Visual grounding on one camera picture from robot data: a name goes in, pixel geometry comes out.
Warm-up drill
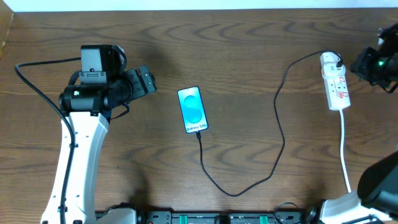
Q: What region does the white power strip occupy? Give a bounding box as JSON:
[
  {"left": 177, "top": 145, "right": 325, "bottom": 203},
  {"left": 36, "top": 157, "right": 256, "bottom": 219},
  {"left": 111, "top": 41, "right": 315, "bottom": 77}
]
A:
[{"left": 324, "top": 75, "right": 351, "bottom": 111}]

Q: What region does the black USB charging cable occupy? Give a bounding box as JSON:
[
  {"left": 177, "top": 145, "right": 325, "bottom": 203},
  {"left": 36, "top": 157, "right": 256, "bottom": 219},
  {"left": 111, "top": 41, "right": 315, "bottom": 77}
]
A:
[{"left": 195, "top": 49, "right": 344, "bottom": 198}]

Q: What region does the blue screen Galaxy smartphone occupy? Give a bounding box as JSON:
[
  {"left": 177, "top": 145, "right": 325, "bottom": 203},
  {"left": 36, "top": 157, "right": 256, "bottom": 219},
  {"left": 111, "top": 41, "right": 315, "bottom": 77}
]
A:
[{"left": 177, "top": 86, "right": 209, "bottom": 134}]

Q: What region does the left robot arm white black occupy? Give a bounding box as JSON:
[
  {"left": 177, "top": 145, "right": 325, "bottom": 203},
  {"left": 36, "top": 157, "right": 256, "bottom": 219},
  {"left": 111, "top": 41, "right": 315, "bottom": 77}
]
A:
[{"left": 41, "top": 65, "right": 157, "bottom": 223}]

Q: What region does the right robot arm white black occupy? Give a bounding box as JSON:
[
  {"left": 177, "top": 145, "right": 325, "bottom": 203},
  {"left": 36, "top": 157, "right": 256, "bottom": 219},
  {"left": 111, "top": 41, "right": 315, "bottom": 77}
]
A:
[{"left": 314, "top": 47, "right": 397, "bottom": 223}]

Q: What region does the white charger adapter plug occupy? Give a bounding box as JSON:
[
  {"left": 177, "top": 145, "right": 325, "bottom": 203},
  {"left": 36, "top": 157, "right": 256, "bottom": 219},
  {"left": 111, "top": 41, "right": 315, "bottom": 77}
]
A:
[{"left": 320, "top": 52, "right": 346, "bottom": 80}]

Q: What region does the white power strip cord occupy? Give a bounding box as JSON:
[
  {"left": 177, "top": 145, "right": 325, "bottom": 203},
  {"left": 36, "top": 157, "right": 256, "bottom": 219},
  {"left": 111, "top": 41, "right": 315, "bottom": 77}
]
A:
[{"left": 338, "top": 108, "right": 353, "bottom": 194}]

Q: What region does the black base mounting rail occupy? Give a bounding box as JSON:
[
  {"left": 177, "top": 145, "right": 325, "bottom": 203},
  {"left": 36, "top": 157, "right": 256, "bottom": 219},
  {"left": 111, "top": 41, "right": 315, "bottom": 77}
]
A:
[{"left": 137, "top": 210, "right": 307, "bottom": 224}]

